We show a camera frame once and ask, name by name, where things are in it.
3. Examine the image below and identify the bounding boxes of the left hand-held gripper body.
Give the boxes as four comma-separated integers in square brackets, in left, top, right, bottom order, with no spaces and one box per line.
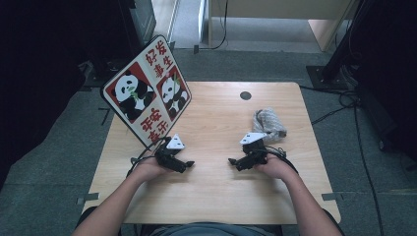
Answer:
[154,133,186,169]

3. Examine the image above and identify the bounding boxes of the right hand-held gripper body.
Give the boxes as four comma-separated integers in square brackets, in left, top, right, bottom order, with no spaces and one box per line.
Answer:
[239,132,269,165]

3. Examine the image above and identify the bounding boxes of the grey cloth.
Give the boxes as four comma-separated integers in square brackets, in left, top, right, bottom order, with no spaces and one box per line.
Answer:
[251,107,288,144]

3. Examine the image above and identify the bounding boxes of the panda picture board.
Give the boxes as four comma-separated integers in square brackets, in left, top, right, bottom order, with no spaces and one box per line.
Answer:
[100,34,193,150]

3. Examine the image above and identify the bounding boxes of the person's left hand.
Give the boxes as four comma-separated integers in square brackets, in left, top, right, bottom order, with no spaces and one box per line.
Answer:
[132,157,171,183]

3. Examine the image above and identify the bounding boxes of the person's right hand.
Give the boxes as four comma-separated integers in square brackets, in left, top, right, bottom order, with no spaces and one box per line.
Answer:
[254,153,294,182]

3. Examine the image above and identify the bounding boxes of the person's blue-grey shirt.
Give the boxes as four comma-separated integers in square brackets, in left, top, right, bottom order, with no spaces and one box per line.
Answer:
[150,221,283,236]

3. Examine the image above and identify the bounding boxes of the black metal stand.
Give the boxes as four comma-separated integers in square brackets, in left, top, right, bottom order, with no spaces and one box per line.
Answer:
[306,0,372,91]

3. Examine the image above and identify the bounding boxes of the black stand base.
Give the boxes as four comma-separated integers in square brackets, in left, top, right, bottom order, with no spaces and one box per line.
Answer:
[83,58,124,88]

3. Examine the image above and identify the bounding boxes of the dark glass-front cabinet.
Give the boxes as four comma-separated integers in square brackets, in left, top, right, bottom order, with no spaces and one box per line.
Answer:
[117,0,157,60]

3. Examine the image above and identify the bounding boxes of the light wooden cabinet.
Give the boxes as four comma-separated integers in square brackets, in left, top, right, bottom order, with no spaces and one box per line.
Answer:
[208,0,358,53]

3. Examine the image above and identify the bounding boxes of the left hand-held gripper cable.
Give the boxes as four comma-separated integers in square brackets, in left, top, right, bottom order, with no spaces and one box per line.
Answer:
[126,137,169,178]

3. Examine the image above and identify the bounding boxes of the hand-held gripper cable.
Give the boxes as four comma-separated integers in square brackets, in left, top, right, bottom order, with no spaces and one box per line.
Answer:
[265,146,299,175]
[126,137,169,178]

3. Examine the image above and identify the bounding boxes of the right hand-held gripper cable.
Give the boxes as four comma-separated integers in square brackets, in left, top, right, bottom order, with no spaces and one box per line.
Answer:
[265,146,299,175]

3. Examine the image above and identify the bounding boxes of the black floor cables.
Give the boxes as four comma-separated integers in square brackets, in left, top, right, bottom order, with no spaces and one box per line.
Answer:
[299,84,362,126]

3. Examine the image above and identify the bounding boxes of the long black floor cable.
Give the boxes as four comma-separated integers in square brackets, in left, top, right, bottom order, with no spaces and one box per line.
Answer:
[353,104,386,236]

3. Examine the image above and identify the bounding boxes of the black hanging cable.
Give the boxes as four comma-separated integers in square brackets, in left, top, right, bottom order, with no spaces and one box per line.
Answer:
[196,0,229,52]

